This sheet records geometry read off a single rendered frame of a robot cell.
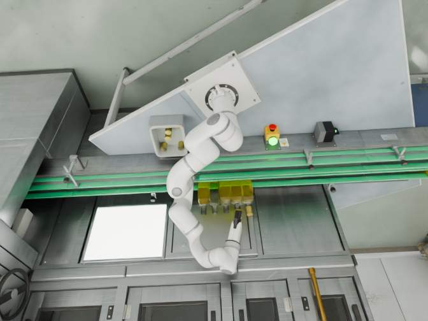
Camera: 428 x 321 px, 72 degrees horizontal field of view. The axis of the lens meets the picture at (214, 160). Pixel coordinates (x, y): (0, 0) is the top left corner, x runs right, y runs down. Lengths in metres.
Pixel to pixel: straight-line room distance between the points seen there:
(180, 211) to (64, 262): 0.77
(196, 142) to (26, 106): 1.31
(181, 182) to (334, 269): 0.88
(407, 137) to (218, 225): 1.11
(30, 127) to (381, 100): 1.90
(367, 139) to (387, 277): 3.65
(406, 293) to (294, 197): 3.62
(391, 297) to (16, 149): 4.72
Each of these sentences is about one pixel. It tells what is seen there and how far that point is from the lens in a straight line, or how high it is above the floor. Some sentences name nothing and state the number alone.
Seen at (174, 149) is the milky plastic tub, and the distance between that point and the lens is 1.67.
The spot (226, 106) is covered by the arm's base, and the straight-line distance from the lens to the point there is 1.28.
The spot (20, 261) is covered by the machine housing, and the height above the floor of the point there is 1.33.
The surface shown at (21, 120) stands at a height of 0.59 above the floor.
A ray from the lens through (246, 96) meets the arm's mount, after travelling 1.42.
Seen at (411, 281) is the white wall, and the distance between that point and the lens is 5.35.
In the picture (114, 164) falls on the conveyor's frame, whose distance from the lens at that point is 1.78.
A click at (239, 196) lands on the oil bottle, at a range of 1.56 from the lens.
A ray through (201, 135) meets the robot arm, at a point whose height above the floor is 1.14.
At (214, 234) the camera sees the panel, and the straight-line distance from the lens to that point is 1.62.
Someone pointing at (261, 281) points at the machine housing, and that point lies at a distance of 1.58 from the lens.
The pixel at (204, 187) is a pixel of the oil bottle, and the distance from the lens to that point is 1.60.
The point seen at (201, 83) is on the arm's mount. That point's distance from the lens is 1.35.
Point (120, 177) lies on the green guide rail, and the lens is 1.73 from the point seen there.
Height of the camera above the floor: 1.95
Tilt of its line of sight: 42 degrees down
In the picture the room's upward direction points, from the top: 178 degrees clockwise
